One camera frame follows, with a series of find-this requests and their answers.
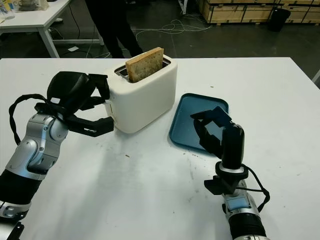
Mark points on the white office table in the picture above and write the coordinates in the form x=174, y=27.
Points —
x=25, y=23

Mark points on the white two-slot toaster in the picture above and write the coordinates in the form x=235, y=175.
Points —
x=145, y=105

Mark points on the person in dark clothes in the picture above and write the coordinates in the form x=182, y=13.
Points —
x=110, y=30

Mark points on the wooden shipping crate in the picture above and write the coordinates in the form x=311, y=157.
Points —
x=235, y=11
x=303, y=11

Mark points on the white metal frame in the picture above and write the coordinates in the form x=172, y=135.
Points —
x=316, y=78

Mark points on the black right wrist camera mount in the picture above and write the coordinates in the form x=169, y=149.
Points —
x=217, y=186

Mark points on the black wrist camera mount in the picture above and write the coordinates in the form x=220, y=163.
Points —
x=217, y=186
x=97, y=126

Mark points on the clear bottle yellow label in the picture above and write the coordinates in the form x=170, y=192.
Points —
x=7, y=10

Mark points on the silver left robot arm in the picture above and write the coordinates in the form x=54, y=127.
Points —
x=32, y=150

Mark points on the brown bread slice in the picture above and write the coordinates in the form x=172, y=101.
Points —
x=145, y=65

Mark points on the small white floor sheet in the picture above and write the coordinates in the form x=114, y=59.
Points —
x=72, y=49

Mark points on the dark blue plastic tray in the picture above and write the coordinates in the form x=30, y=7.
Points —
x=185, y=130

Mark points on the clear plastic bag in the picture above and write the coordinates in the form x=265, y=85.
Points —
x=32, y=5

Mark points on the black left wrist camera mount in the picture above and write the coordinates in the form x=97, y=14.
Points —
x=97, y=126

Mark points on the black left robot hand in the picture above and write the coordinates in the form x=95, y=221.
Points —
x=67, y=90

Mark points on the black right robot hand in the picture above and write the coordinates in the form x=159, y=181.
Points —
x=232, y=147

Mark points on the black waste bin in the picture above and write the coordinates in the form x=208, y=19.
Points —
x=279, y=21

